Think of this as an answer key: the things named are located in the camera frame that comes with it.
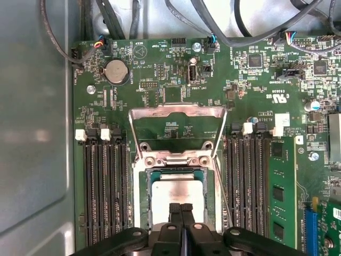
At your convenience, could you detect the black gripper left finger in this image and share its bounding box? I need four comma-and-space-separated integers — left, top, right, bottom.
76, 203, 183, 256

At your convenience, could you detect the metal socket cover frame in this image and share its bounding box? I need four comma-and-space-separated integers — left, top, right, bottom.
128, 103, 229, 163

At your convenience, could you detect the silver coin cell battery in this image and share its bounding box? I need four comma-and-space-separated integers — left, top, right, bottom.
102, 59, 131, 86

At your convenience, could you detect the blue expansion slot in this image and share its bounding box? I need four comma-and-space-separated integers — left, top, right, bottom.
303, 196, 322, 256

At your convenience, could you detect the RAM slot with black latches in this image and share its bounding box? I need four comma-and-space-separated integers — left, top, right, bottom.
111, 127, 131, 235
225, 122, 242, 235
249, 122, 267, 238
86, 127, 107, 238

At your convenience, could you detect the green motherboard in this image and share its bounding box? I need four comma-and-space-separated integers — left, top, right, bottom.
71, 33, 341, 256

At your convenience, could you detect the CPU socket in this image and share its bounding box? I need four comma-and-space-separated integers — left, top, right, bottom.
132, 149, 224, 236

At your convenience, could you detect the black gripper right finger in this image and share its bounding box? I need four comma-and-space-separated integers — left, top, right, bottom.
181, 203, 304, 256

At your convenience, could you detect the silver-topped CPU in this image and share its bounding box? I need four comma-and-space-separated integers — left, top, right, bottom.
149, 170, 208, 230

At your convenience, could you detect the thin wire locking lever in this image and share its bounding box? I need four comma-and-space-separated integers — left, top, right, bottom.
214, 159, 234, 229

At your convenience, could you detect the internal USB port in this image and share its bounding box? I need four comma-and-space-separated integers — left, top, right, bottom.
188, 57, 199, 86

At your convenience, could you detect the green expansion card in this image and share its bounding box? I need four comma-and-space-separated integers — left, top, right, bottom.
318, 199, 341, 256

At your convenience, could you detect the thick grey cable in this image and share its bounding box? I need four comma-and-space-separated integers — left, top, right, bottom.
164, 0, 320, 48

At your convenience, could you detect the black looped cable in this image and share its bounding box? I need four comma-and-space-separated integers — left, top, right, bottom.
234, 0, 341, 39

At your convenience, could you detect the green RAM stick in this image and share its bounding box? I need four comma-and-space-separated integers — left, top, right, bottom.
268, 134, 298, 250

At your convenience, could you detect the dark grey cable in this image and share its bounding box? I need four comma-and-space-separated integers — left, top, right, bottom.
129, 0, 141, 39

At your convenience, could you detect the thin grey fan cable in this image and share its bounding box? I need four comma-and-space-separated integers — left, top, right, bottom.
41, 0, 88, 67

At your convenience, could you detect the coloured wire bundle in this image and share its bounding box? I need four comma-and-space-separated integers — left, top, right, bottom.
94, 34, 107, 50

